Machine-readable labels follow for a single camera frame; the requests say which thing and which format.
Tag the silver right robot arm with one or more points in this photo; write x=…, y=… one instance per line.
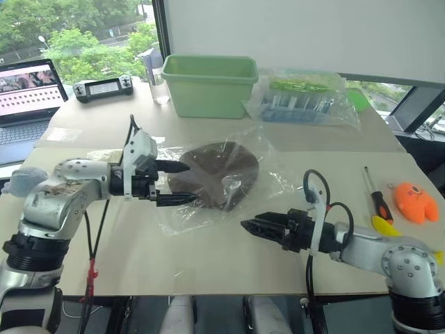
x=368, y=247

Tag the green plastic lid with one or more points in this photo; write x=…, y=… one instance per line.
x=358, y=99

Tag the black window pillar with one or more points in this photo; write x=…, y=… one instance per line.
x=160, y=28

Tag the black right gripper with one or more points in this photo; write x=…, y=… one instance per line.
x=300, y=231

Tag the white rounded leg cover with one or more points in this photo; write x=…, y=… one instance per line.
x=179, y=315
x=269, y=316

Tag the green plastic bin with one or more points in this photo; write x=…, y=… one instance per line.
x=208, y=94

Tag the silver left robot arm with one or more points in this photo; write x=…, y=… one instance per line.
x=45, y=205

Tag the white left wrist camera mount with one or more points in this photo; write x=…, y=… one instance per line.
x=139, y=146

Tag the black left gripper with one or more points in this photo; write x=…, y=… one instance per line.
x=145, y=181

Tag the yellow plastic toy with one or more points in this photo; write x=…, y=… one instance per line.
x=384, y=226

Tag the open laptop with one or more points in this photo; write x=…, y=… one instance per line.
x=24, y=90

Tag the brown cap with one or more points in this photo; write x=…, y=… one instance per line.
x=208, y=174

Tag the white crumpled paper piece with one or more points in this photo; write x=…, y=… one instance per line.
x=102, y=154

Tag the grey blue plush toy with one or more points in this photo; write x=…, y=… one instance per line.
x=26, y=181

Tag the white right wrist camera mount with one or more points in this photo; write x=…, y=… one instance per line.
x=319, y=222

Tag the brown plate in plastic bag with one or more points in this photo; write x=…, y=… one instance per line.
x=274, y=167

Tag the plastic bag of blue clips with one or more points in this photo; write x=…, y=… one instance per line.
x=299, y=104

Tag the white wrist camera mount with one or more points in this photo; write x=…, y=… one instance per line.
x=139, y=146
x=319, y=222

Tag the orange plush toy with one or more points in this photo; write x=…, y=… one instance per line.
x=415, y=203

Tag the black handheld controller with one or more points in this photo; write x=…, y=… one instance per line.
x=103, y=88

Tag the clear drinking glass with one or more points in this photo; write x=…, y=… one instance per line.
x=160, y=92

